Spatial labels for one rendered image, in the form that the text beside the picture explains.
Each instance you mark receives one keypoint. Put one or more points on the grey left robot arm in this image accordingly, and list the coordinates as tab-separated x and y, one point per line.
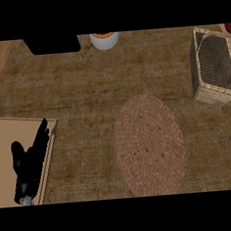
27	201

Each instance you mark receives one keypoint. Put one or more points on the wicker basket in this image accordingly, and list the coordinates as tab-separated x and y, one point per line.
215	67

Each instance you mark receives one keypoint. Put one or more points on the white jar with orange lid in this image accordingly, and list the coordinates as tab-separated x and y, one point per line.
104	40

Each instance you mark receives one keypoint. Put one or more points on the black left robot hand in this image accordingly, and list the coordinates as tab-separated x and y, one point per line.
29	163

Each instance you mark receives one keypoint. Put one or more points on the dark red round object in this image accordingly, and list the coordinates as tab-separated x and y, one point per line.
230	28

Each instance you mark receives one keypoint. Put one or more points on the tan wooden cutting board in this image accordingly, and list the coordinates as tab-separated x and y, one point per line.
6	155

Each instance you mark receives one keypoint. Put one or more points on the brown woven oval placemat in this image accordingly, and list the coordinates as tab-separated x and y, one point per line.
150	144

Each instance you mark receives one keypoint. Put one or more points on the black appliance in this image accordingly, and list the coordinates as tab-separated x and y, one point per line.
54	44

